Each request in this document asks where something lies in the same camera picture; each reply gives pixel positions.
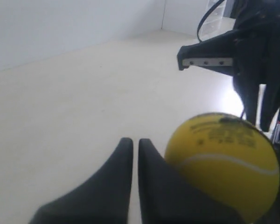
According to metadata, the black camera cable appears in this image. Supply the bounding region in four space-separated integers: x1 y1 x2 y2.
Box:
196 0 224 42

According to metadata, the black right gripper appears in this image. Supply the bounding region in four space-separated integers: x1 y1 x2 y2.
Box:
177 0 280 132

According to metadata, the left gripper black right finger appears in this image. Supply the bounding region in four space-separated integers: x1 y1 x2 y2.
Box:
138 139 244 224

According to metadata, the yellow tennis ball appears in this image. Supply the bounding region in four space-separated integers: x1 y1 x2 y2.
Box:
164 112 280 224

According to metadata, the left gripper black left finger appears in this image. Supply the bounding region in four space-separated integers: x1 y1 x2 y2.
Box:
30 138 133 224

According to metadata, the clear plastic drawer unit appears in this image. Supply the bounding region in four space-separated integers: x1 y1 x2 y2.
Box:
199 0 226 37

